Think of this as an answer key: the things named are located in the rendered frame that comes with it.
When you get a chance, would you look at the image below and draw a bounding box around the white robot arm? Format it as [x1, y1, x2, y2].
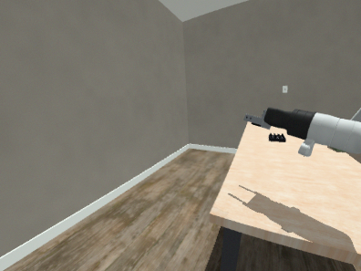
[330, 109, 361, 154]

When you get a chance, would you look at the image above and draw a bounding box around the black knob box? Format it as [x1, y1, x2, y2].
[269, 133, 286, 142]

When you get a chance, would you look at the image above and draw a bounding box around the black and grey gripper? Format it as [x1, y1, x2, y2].
[243, 108, 340, 157]

